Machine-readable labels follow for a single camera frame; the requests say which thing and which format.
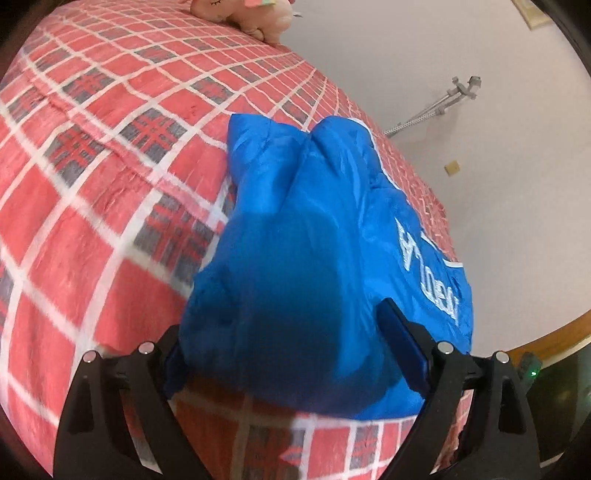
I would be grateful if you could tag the red plaid bed cover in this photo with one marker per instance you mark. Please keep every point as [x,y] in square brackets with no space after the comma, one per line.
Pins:
[114,184]

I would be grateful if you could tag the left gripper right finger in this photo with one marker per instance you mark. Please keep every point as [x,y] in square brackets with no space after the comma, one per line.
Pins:
[475,423]

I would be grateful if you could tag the pink unicorn plush toy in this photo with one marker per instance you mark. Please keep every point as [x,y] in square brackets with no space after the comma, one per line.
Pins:
[262,20]

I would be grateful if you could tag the yellow wall socket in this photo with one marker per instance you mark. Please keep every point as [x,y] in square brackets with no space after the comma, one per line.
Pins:
[452,168]

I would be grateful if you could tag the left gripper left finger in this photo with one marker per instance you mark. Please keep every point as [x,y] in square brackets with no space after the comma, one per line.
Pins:
[117,423]

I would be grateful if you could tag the blue puffer jacket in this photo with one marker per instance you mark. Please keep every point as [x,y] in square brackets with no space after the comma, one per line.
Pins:
[286,311]

